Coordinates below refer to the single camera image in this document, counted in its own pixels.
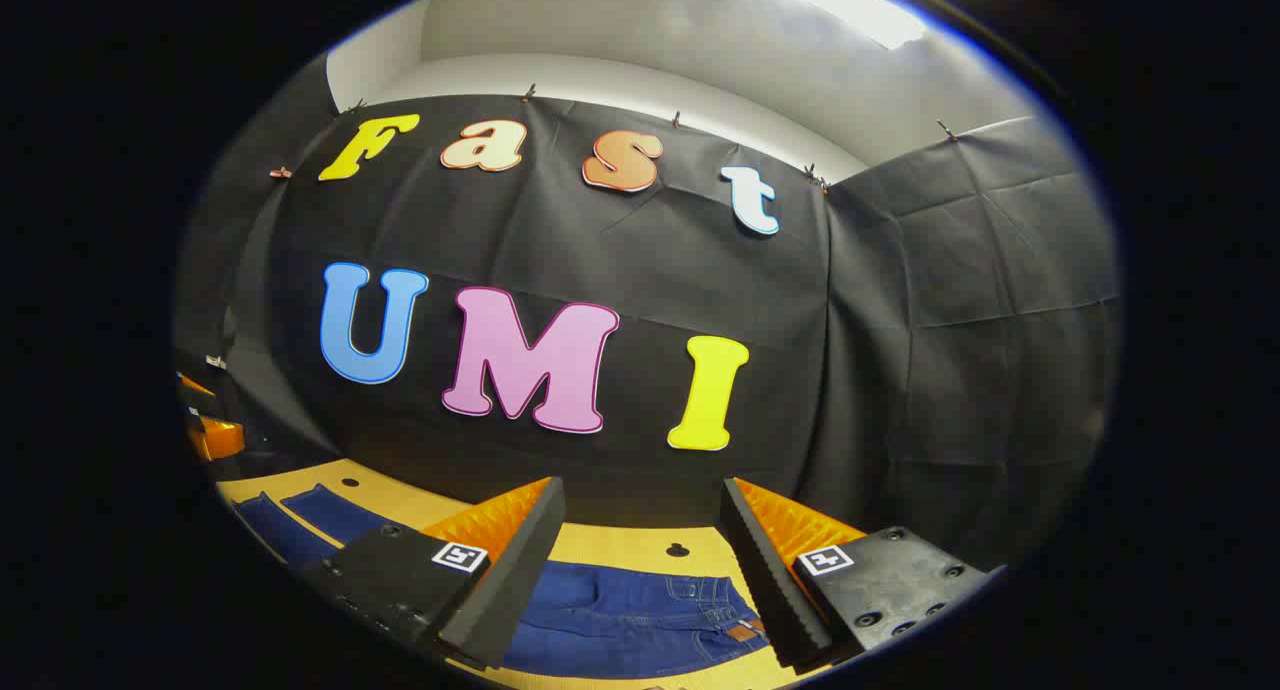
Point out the ceiling light panel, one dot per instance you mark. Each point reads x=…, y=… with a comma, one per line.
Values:
x=860, y=5

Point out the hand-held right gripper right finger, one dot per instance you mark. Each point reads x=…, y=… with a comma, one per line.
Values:
x=765, y=580

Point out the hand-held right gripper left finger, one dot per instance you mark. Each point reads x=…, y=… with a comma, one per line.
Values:
x=515, y=570

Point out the black backdrop cloth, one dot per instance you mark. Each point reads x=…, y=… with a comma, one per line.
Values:
x=640, y=260

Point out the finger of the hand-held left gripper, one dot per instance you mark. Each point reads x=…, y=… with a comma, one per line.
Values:
x=196, y=384
x=222, y=438

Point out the blue denim jeans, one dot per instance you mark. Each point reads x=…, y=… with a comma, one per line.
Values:
x=620, y=620

